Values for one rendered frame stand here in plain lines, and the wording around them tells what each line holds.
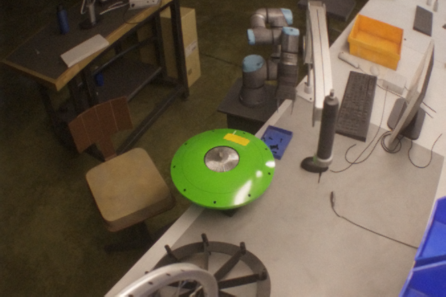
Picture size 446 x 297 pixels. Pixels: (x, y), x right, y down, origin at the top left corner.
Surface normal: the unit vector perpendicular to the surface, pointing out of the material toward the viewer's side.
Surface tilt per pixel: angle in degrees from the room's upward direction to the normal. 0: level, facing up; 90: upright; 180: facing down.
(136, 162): 0
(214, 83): 0
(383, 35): 86
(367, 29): 86
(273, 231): 0
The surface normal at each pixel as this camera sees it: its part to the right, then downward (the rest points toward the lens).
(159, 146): -0.05, -0.71
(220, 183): -0.06, -0.52
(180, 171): -0.42, -0.58
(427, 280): -0.58, 0.57
